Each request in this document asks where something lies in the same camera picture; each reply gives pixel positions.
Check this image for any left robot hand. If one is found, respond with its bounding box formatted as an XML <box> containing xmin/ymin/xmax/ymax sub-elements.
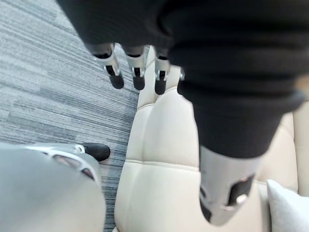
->
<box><xmin>56</xmin><ymin>0</ymin><xmax>309</xmax><ymax>227</ymax></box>

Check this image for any cream leather sofa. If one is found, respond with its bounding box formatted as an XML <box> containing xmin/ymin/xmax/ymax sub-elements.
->
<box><xmin>114</xmin><ymin>45</ymin><xmax>309</xmax><ymax>232</ymax></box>

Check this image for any dark robot foot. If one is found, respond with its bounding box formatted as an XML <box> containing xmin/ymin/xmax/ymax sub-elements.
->
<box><xmin>82</xmin><ymin>142</ymin><xmax>111</xmax><ymax>162</ymax></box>

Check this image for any light grey cushion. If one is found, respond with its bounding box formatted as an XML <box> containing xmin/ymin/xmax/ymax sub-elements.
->
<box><xmin>266</xmin><ymin>179</ymin><xmax>309</xmax><ymax>232</ymax></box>

